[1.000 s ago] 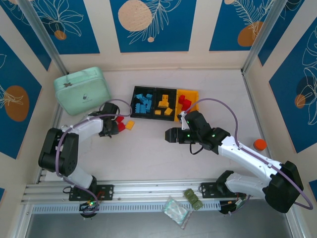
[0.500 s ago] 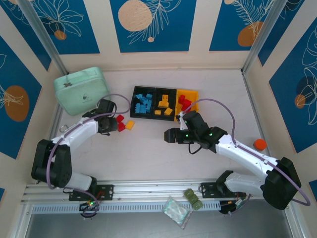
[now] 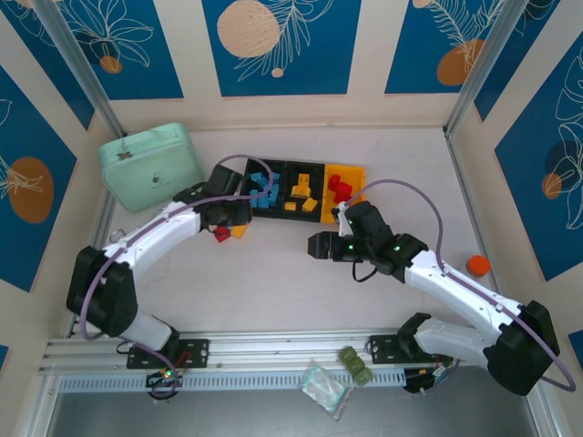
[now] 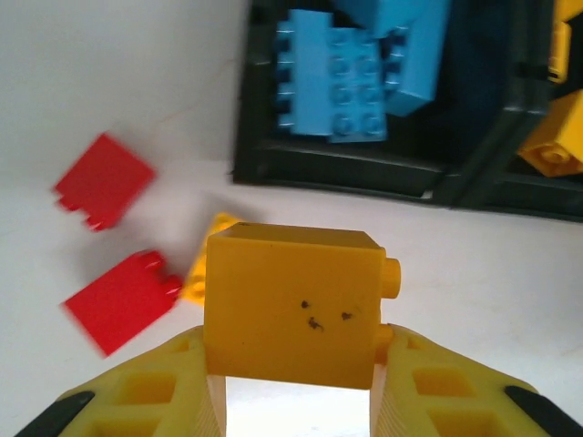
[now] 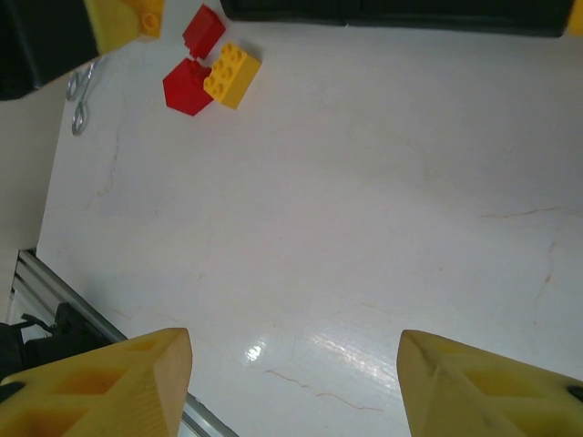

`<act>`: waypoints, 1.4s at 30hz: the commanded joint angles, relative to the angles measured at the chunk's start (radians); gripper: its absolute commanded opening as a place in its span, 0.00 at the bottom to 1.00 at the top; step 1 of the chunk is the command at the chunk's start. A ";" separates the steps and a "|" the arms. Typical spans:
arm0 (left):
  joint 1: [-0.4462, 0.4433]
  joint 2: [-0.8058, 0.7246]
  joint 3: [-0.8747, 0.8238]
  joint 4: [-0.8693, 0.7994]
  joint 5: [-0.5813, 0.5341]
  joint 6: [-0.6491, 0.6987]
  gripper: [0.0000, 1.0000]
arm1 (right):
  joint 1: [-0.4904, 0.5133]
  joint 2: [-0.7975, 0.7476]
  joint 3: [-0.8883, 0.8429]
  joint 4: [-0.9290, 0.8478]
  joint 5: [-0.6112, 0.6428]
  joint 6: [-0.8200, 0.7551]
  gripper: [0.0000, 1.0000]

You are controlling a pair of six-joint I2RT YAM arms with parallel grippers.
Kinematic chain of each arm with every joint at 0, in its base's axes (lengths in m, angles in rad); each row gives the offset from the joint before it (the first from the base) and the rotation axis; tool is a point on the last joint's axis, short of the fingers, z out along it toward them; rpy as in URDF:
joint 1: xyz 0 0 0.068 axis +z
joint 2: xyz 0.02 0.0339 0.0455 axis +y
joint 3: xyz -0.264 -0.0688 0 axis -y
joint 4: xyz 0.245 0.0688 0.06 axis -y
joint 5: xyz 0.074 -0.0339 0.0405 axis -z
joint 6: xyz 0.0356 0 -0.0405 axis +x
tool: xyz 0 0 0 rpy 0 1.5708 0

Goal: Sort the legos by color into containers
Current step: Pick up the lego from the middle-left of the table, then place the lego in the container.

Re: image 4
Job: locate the black plastic container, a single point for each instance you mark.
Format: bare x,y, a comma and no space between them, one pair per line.
524,200
341,164

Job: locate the yellow lego brick with marks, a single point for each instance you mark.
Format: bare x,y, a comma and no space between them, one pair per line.
291,296

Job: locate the red lego brick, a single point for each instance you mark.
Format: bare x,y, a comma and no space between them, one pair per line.
123,300
105,182

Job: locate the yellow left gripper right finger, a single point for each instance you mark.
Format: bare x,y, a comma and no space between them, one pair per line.
455,400

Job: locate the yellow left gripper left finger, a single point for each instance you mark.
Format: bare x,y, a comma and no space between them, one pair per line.
136,400

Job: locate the long yellow lego brick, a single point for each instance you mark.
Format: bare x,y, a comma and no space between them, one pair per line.
196,277

